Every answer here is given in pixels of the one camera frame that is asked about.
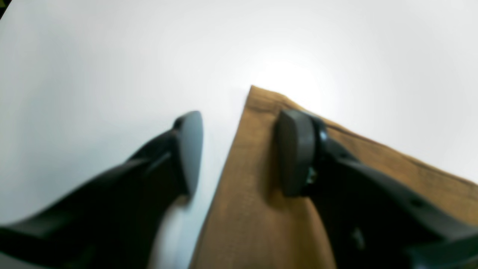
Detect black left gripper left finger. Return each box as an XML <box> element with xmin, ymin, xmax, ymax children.
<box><xmin>0</xmin><ymin>111</ymin><xmax>204</xmax><ymax>269</ymax></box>

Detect brown t-shirt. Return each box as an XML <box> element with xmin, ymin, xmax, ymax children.
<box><xmin>190</xmin><ymin>86</ymin><xmax>477</xmax><ymax>269</ymax></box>

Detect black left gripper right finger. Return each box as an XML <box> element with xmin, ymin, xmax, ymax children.
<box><xmin>276</xmin><ymin>109</ymin><xmax>478</xmax><ymax>269</ymax></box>

